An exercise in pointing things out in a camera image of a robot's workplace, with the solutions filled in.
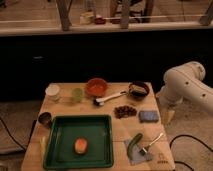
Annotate dark bowl with contents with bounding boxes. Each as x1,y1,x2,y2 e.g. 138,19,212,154
129,81,150,99

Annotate green translucent cup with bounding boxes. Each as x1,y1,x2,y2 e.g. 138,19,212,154
72,88,83,103

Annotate silver metal fork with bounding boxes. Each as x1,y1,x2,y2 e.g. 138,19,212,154
139,133,164,155

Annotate orange bowl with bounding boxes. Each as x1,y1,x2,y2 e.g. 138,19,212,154
85,78,108,97

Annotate white lidded cup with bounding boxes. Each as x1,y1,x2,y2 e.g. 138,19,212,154
45,84,60,102

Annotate green cucumber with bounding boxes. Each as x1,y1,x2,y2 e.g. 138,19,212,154
127,133,143,159

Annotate dark metal cup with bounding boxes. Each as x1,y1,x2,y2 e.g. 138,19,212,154
38,112,52,129

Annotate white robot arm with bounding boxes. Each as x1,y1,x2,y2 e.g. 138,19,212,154
156,61,213,125

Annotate blue sponge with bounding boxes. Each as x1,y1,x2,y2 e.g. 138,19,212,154
139,111,159,122

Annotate black cable right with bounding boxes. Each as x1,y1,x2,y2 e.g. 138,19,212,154
169,134,213,171

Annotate orange peach fruit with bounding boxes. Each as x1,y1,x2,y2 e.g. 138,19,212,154
74,138,88,154

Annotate green plastic tray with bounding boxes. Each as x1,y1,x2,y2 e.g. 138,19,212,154
43,115,114,170

